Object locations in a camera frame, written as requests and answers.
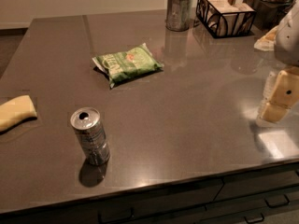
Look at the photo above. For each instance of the drawer handle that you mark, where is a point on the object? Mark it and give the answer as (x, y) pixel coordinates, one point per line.
(255, 219)
(115, 216)
(277, 201)

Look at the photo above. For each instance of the lower right drawer handle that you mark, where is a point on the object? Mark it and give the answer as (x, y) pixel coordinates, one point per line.
(255, 219)

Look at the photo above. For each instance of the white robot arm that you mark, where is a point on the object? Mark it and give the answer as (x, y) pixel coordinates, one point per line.
(286, 46)

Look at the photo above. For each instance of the black wire napkin basket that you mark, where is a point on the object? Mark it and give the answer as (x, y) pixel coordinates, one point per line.
(225, 18)

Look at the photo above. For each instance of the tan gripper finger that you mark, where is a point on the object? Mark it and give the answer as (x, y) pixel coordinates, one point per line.
(269, 84)
(283, 97)

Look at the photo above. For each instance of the yellow snack packet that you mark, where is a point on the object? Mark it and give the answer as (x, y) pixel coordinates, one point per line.
(267, 42)

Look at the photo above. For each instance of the metal cup with stirrers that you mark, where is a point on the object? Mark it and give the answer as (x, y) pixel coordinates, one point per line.
(178, 15)

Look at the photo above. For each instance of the upper right drawer handle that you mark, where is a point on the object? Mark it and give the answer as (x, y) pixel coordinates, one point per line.
(277, 201)

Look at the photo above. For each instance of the green jalapeno chip bag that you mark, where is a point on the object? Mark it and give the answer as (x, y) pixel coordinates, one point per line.
(126, 65)

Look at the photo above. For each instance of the silver redbull can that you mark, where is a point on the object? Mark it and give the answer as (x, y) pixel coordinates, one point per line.
(88, 127)

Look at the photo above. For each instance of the left drawer handle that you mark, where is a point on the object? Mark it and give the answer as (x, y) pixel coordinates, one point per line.
(115, 216)

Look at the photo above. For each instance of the yellow sponge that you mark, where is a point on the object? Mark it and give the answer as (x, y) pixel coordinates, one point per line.
(16, 111)

